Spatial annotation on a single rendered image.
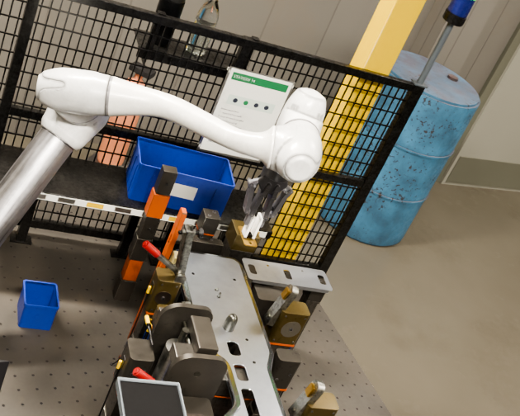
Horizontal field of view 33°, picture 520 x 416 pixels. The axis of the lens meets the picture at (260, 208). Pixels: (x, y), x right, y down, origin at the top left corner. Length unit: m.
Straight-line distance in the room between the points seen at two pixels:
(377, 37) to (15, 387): 1.51
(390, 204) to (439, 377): 1.09
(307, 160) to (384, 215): 3.10
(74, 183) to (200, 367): 0.88
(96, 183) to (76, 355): 0.52
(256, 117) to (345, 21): 2.47
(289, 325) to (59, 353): 0.66
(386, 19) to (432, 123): 2.04
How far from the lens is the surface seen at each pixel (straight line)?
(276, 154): 2.02
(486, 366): 4.78
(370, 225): 5.10
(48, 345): 2.60
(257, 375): 2.30
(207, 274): 2.55
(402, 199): 5.04
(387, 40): 2.87
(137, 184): 2.65
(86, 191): 2.65
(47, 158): 2.33
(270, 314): 2.50
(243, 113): 2.79
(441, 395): 4.39
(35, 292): 2.68
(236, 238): 2.67
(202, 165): 2.82
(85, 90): 2.17
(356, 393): 2.92
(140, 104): 2.17
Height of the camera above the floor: 2.45
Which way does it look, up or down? 29 degrees down
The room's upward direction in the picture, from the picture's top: 25 degrees clockwise
